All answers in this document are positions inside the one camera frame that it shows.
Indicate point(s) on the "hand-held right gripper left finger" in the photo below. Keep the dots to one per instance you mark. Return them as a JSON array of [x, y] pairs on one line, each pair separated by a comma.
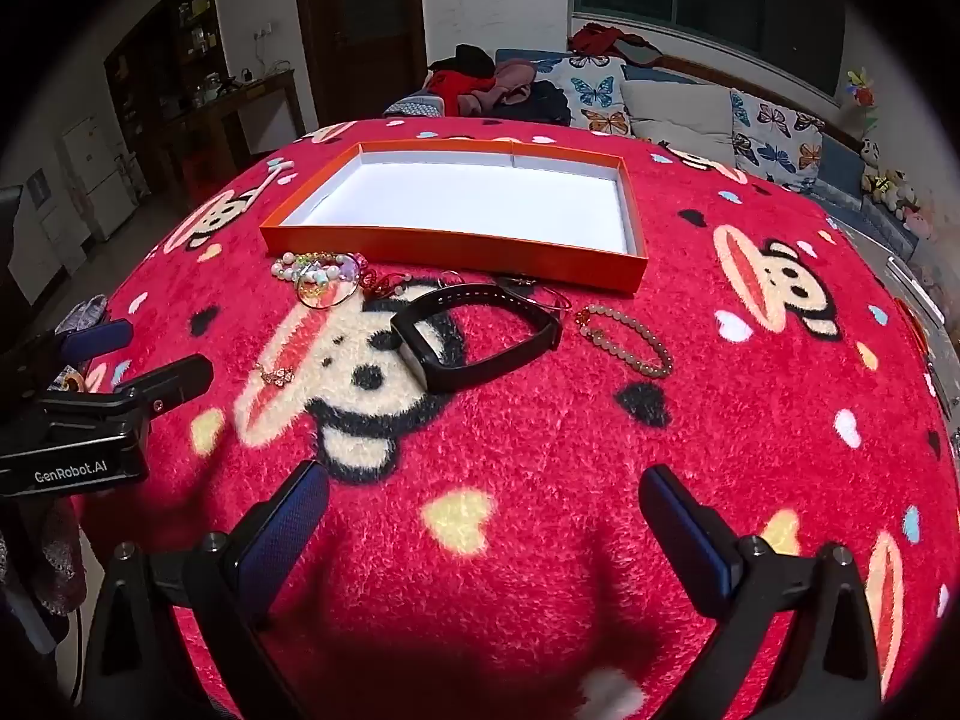
[[281, 532]]

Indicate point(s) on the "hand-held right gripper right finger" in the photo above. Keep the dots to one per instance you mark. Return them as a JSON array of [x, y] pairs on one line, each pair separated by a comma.
[[686, 532]]

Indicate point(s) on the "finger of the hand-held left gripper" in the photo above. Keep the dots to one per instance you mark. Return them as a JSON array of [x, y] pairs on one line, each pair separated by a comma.
[[176, 379], [97, 337]]

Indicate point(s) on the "small gold charm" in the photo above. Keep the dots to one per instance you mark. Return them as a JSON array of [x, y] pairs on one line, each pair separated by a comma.
[[276, 375]]

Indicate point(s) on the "silver hoop earring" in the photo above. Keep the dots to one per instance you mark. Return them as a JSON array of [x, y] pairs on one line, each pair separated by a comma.
[[322, 307], [551, 306]]

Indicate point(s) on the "red knot charm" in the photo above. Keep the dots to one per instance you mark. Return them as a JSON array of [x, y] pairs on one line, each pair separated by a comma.
[[375, 285]]

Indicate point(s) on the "black smart band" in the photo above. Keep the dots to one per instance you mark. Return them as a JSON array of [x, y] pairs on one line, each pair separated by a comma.
[[411, 349]]

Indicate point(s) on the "orange shallow box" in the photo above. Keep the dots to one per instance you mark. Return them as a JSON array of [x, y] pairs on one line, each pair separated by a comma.
[[450, 247]]

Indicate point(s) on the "patterned cloth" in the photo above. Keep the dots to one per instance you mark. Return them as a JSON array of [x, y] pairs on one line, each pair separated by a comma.
[[52, 555]]

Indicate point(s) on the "red monkey printed blanket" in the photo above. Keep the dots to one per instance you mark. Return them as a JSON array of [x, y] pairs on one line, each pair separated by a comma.
[[570, 465]]

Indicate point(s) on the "white refrigerator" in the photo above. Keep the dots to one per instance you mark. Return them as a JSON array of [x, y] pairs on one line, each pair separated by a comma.
[[97, 172]]

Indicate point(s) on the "dark wooden desk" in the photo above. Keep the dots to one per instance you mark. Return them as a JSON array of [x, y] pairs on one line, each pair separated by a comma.
[[247, 90]]

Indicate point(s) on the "dark shelf cabinet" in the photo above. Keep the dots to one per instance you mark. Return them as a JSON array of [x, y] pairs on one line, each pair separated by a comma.
[[187, 22]]

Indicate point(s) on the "patterned blue cushion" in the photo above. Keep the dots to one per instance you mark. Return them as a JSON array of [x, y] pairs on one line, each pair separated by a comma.
[[412, 106]]

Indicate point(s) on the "blue sofa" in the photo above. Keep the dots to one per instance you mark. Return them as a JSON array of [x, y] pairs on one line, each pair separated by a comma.
[[840, 165]]

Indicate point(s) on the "stuffed toys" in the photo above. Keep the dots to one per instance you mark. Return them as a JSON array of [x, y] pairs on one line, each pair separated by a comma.
[[892, 187]]

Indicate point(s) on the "butterfly print pillow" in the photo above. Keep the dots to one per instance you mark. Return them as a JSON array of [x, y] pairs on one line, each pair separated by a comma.
[[776, 139], [596, 94]]

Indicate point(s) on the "dark wooden door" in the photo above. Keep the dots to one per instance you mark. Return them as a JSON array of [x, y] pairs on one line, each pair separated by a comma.
[[360, 15]]

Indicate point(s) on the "white cushion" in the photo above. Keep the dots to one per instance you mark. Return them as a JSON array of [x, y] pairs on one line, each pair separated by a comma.
[[675, 120]]

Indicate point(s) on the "pile of clothes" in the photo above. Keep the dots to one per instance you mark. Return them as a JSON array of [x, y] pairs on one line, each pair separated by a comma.
[[480, 86]]

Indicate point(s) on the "black backpack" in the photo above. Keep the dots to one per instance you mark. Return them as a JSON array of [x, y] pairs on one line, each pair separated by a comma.
[[540, 105]]

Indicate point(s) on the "red garment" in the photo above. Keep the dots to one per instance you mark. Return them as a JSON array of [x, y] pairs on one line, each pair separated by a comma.
[[607, 41]]

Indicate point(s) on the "window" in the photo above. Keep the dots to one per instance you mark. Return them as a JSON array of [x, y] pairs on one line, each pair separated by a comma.
[[720, 0]]

